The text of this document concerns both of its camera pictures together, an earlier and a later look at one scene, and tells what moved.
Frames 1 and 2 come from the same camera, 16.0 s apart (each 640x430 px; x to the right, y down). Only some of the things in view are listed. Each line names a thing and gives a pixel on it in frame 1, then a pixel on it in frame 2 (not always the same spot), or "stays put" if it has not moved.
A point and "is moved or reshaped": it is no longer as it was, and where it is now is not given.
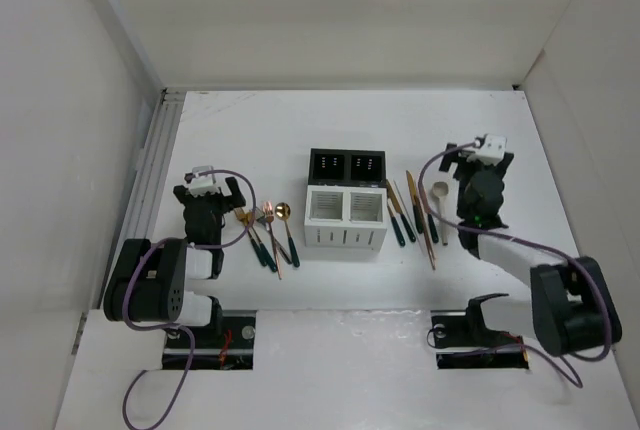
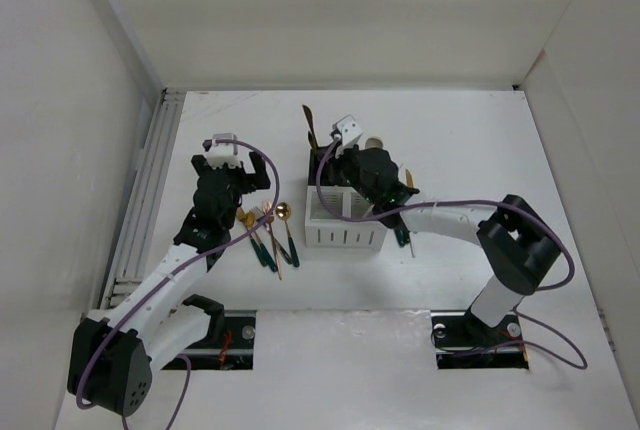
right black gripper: (500, 171) -> (355, 150)
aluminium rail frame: (144, 205) stays put
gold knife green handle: (418, 214) is moved or reshaped
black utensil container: (347, 167) stays put
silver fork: (261, 217) stays put
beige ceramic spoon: (441, 189) -> (373, 143)
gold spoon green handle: (282, 210) stays put
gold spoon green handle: (250, 219) stays put
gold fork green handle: (243, 217) stays put
